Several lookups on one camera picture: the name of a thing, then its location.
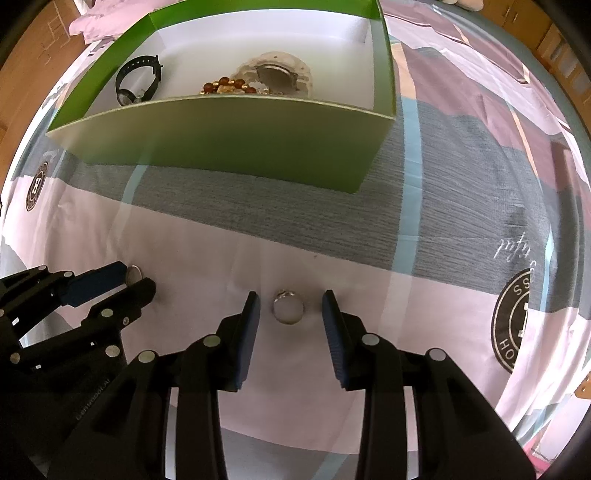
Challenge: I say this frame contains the pink folded quilt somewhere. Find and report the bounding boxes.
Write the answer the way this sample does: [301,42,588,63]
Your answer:
[68,0,177,44]

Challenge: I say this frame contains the wooden headboard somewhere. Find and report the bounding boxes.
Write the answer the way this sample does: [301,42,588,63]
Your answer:
[1,0,85,180]

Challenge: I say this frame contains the white wrist watch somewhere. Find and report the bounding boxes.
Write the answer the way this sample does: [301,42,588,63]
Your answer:
[230,51,312,98]

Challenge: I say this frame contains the green cardboard box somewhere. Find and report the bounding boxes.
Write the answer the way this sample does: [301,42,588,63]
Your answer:
[47,1,396,193]

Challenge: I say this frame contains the black wrist watch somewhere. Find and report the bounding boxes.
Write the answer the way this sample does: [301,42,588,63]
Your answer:
[115,55,162,106]

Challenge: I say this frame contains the brown gold bead bracelet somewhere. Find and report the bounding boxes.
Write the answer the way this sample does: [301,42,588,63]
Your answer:
[198,76,260,97]

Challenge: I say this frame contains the plaid bed sheet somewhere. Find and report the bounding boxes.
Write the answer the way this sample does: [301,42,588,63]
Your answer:
[1,1,590,479]

